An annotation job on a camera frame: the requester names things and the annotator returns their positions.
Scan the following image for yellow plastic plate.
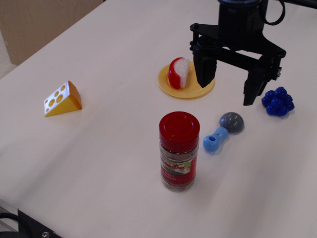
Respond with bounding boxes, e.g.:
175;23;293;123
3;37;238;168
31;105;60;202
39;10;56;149
156;61;215;100

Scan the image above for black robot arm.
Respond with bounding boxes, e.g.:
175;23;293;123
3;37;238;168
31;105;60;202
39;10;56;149
190;0;286;106

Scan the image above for blue toy grape cluster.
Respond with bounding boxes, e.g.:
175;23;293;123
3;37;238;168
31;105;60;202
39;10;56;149
261;87;295;117

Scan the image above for aluminium table edge rail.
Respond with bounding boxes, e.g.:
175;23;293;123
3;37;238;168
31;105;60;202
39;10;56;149
0;198;20;234

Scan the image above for blue and grey toy scoop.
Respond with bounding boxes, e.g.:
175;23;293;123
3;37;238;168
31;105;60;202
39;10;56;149
203;112;245;152

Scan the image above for red lidded spice jar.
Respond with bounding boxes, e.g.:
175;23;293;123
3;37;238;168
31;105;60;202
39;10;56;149
159;111;200;192

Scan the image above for black cable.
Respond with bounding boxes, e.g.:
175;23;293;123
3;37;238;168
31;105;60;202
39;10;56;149
257;0;285;26

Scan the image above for yellow toy cheese wedge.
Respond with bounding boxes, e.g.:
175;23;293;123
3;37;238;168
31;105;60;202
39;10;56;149
44;81;82;117

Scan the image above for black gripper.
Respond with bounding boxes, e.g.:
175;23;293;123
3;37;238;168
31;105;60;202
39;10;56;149
190;0;286;106

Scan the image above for black corner bracket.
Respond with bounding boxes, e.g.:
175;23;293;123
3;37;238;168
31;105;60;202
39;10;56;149
17;210;62;238

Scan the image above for red and white toy sushi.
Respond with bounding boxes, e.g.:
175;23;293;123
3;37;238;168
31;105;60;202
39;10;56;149
168;57;190;89

